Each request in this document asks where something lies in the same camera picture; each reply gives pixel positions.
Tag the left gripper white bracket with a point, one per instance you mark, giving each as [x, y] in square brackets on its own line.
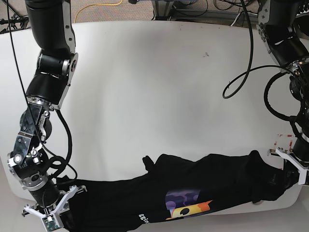
[295, 163]

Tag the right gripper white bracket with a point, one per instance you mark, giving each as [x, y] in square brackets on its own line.
[50, 201]

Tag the black graphic T-shirt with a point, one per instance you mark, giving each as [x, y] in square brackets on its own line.
[174, 188]

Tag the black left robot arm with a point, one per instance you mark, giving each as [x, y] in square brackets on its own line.
[278, 25]

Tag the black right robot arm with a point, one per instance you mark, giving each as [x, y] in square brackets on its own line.
[34, 166]

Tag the red tape rectangle marking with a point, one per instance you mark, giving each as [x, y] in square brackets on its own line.
[284, 141]

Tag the black tripod legs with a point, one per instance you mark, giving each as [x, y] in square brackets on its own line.
[17, 22]

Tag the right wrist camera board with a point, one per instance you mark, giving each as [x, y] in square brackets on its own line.
[50, 223]

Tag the aluminium frame stand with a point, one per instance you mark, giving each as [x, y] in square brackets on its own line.
[162, 9]

